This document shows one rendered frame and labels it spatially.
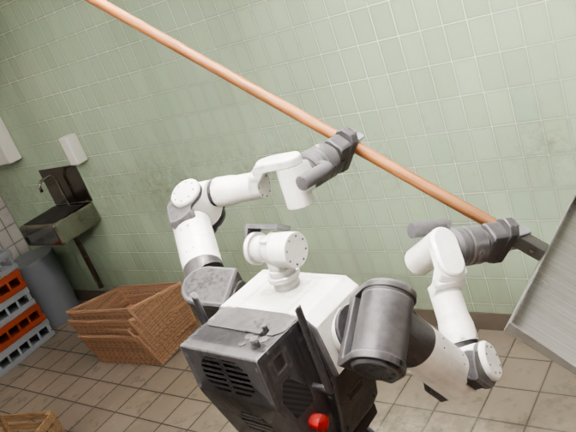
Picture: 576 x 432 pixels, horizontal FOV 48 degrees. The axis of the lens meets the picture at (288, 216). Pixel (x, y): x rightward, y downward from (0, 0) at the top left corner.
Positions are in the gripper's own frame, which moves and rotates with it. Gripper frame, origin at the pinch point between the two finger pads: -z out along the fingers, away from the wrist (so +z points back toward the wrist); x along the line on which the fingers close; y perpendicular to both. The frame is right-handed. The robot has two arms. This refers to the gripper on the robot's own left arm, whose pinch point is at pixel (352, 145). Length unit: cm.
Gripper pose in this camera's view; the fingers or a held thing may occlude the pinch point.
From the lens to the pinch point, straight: 164.0
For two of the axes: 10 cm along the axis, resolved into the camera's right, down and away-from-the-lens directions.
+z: -6.4, 4.1, -6.5
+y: 7.4, 5.7, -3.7
